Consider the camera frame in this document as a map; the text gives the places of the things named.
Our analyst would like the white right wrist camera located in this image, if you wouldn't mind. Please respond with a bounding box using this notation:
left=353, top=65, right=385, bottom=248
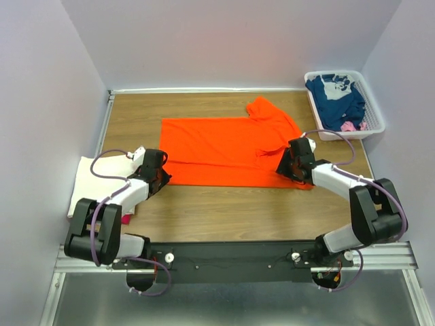
left=305, top=137, right=316, bottom=152

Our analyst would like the white folded t-shirt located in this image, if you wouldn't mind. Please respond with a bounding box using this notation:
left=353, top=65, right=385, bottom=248
left=67, top=156, right=139, bottom=218

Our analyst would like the white plastic laundry basket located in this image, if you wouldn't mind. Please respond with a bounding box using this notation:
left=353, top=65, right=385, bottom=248
left=304, top=70, right=385, bottom=141

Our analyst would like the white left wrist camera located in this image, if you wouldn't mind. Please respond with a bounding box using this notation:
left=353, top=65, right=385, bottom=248
left=126, top=146, right=146, bottom=166

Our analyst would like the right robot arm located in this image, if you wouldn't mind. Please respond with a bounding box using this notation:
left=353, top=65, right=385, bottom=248
left=277, top=136, right=408, bottom=264

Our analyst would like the navy blue printed t-shirt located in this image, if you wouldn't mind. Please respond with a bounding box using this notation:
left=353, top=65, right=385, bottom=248
left=305, top=73, right=366, bottom=132

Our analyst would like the orange t-shirt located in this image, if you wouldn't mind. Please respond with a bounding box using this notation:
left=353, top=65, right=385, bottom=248
left=159, top=97, right=312, bottom=190

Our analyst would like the pink garment in basket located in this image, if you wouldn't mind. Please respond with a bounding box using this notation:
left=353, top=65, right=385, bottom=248
left=341, top=121, right=367, bottom=132

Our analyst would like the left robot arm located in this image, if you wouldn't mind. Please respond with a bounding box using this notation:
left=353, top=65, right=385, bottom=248
left=64, top=147, right=171, bottom=266

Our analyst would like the magenta folded t-shirt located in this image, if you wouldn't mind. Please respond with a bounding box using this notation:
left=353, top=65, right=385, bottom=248
left=121, top=214, right=133, bottom=225

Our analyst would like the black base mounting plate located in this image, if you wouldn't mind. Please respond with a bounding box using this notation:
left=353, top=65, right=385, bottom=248
left=113, top=240, right=353, bottom=289

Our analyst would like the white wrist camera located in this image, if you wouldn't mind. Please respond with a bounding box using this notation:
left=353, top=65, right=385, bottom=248
left=126, top=146, right=146, bottom=166
left=305, top=137, right=316, bottom=152

